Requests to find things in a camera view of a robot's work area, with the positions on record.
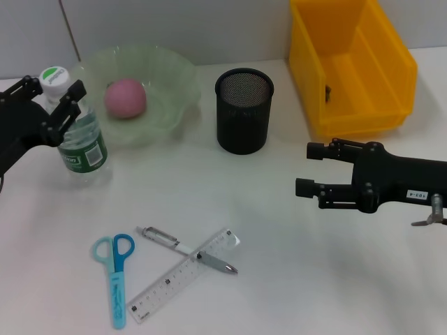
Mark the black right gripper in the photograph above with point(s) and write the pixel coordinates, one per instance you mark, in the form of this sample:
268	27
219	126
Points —
394	181

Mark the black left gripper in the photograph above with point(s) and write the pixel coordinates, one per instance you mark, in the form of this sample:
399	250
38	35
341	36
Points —
21	129

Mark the clear water bottle green label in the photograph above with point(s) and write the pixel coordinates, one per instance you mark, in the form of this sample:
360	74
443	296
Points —
84	139

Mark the pink peach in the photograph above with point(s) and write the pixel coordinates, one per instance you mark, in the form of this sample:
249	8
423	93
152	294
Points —
125	99

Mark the black mesh pen holder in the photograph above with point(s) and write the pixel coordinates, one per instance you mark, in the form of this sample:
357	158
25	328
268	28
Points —
242	122

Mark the green glass fruit plate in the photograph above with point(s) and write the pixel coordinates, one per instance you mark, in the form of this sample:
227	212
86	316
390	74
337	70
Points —
167	87

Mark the white grey ballpoint pen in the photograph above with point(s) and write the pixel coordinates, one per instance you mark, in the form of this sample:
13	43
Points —
160	237

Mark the transparent plastic ruler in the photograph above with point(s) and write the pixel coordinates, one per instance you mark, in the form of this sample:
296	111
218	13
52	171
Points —
167	279

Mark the blue capped scissors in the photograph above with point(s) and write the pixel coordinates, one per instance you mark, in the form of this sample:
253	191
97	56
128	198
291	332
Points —
117	289

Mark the yellow plastic storage bin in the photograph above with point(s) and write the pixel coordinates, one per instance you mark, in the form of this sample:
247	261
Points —
349	70

